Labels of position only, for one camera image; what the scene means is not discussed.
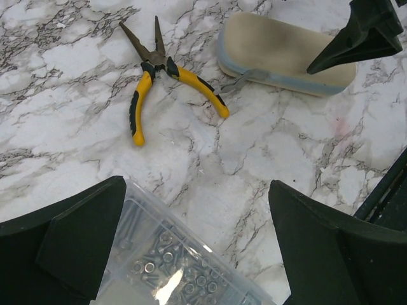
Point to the yellow black needle-nose pliers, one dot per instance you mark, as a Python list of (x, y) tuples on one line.
[(152, 62)]

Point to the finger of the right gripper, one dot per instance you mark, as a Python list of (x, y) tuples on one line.
[(371, 32)]

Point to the beige umbrella case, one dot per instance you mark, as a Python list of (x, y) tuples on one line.
[(260, 49)]

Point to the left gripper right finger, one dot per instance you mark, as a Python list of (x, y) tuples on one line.
[(334, 258)]

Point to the clear plastic screw box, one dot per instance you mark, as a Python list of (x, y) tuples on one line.
[(156, 259)]

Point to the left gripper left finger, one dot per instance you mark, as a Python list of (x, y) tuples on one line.
[(58, 254)]

